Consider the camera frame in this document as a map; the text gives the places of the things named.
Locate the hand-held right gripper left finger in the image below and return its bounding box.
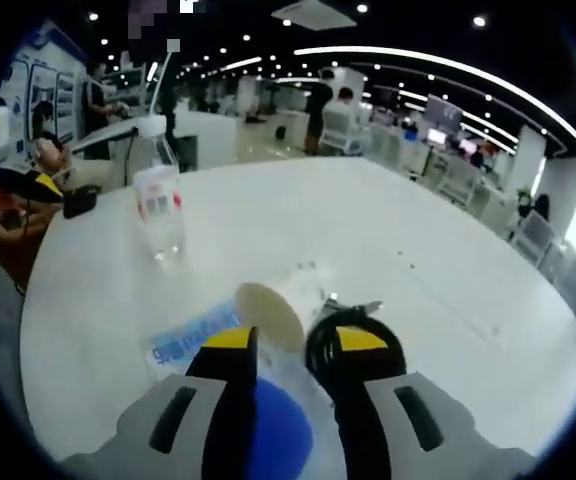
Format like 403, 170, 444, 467
61, 325, 260, 480

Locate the clear water bottle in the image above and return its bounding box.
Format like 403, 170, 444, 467
131, 115, 188, 265

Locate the black cable coil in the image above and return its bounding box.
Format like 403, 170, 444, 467
305, 302, 409, 401

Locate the hanging display screen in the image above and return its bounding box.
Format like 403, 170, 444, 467
426, 93, 465, 132

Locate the blue white display board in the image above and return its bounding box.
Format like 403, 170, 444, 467
5, 27, 89, 151

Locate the potted plant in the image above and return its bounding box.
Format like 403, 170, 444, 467
516, 186, 534, 217

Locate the black computer mouse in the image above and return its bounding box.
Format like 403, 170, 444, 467
61, 183, 100, 220

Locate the white office chair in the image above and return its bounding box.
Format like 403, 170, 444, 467
320, 109, 372, 156
510, 209, 558, 266

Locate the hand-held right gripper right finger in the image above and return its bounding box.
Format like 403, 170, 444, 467
312, 325, 538, 480

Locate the ceiling air vent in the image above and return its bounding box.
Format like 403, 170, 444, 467
270, 0, 358, 31

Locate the clear package with blue oval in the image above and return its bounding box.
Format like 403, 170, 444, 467
140, 297, 349, 480

